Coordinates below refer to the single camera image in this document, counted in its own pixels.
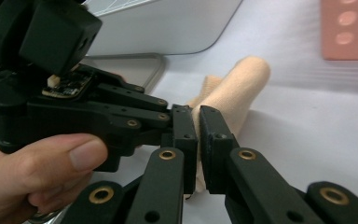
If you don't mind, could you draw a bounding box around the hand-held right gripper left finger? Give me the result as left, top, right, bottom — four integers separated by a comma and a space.
124, 104, 199, 224

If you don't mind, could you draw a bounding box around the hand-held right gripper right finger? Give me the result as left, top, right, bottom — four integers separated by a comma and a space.
199, 105, 325, 224

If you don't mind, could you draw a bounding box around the grey transparent box lid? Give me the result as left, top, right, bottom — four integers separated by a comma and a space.
79, 52, 168, 95

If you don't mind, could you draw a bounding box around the light beige sock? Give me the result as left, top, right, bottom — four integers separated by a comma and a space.
185, 55, 272, 200
186, 74, 225, 110

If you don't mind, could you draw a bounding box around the white divided storage box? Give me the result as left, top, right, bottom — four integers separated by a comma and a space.
83, 0, 244, 57

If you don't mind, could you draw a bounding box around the pink perforated plastic basket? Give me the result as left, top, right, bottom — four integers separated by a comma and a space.
320, 0, 358, 62

